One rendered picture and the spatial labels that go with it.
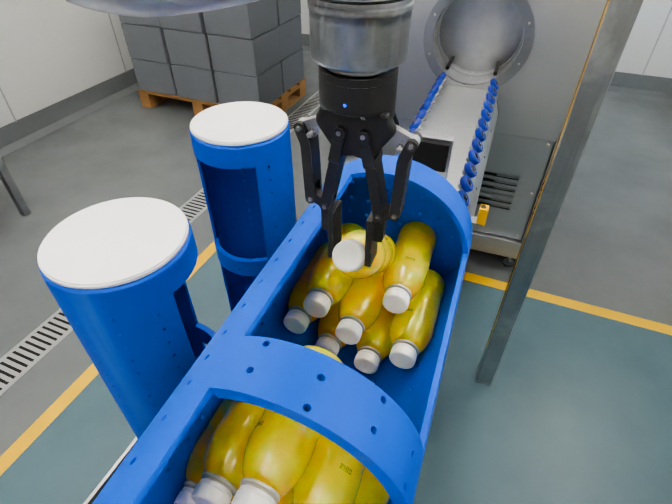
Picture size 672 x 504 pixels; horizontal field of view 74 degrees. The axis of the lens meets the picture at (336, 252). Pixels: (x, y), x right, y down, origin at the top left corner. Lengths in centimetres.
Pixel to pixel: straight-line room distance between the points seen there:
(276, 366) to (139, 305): 52
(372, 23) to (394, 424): 35
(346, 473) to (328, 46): 41
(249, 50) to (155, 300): 283
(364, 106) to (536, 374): 177
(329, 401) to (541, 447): 154
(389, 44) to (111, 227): 74
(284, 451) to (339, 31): 38
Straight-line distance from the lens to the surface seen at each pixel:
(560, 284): 252
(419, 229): 77
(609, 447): 202
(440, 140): 116
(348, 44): 40
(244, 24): 352
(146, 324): 95
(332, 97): 43
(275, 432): 48
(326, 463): 51
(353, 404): 43
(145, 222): 100
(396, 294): 66
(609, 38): 122
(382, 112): 44
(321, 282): 66
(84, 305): 93
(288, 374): 43
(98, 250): 96
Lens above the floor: 159
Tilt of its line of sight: 41 degrees down
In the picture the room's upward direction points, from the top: straight up
